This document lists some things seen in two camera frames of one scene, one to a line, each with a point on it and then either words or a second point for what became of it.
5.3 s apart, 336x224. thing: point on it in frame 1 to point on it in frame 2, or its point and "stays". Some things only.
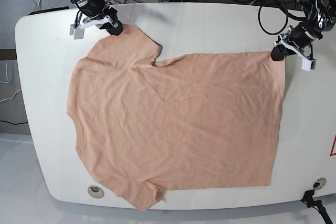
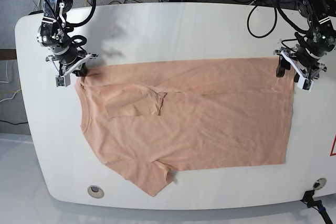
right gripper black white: [93, 12] to [66, 61]
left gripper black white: [297, 41] to [307, 69]
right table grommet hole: [319, 183] stays
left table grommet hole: [96, 191] stays
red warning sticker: [333, 152] stays
